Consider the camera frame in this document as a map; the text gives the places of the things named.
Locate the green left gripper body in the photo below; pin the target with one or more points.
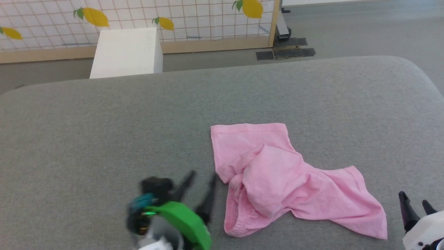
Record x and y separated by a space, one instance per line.
180 218

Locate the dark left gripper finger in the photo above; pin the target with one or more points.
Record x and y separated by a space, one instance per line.
208 199
184 185

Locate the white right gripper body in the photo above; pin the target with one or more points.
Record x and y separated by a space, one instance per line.
425 232

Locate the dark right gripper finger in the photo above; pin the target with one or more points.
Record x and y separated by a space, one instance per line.
428 207
407 208

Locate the pink garment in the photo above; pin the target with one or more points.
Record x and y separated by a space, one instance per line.
277 173

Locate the grey sofa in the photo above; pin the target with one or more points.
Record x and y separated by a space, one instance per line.
222 139

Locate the white box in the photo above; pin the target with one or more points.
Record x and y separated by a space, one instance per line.
126 52

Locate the lemon print grid screen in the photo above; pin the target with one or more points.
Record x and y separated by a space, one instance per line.
138 24

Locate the black floor mat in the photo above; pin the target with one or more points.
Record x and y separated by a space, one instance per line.
286 48

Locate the grey metal stand base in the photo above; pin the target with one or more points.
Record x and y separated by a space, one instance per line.
283 27

